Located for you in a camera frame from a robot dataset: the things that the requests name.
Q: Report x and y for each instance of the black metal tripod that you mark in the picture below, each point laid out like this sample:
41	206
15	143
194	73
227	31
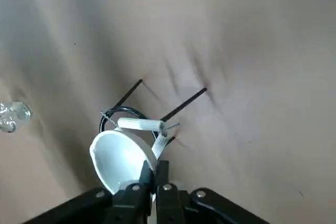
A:
183	106

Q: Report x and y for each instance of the white porcelain crucible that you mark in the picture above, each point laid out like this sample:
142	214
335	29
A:
118	161

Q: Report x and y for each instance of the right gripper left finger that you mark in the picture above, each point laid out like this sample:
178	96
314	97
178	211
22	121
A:
131	205

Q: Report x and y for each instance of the clear glass alcohol lamp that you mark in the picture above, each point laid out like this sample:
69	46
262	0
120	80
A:
13	116

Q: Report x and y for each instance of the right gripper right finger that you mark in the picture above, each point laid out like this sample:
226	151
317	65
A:
168	203

